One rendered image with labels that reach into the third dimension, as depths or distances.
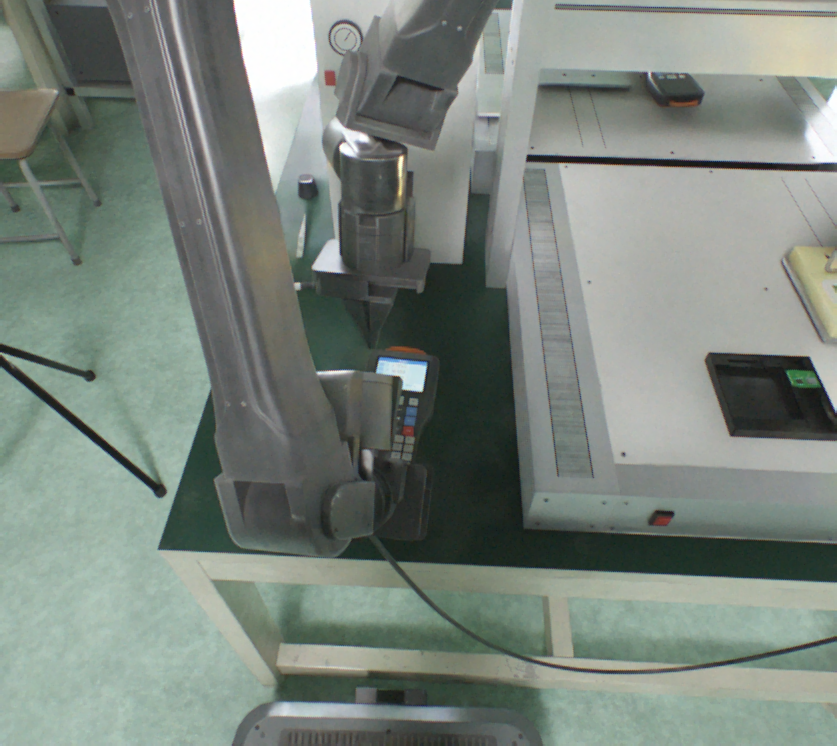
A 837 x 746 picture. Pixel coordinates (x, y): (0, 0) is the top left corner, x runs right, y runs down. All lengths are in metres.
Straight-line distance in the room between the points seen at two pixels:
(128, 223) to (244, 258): 2.24
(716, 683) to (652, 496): 0.78
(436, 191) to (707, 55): 0.41
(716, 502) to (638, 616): 0.88
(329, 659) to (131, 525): 0.65
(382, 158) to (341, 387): 0.19
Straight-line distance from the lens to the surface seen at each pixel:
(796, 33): 0.90
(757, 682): 1.51
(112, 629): 1.67
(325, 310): 1.01
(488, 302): 1.02
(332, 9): 0.87
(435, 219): 1.02
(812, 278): 1.01
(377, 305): 0.56
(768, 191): 1.23
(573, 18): 0.82
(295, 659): 1.38
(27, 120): 2.35
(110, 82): 3.12
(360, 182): 0.52
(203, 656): 1.59
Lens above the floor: 1.48
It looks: 48 degrees down
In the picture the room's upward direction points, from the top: 1 degrees clockwise
